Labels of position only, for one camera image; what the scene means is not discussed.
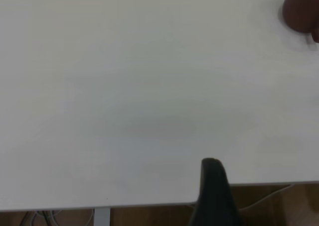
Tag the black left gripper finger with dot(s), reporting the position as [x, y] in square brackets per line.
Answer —
[214, 198]

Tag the red ceramic mug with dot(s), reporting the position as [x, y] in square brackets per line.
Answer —
[299, 12]

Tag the grey metal table leg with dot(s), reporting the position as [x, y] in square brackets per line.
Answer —
[102, 217]

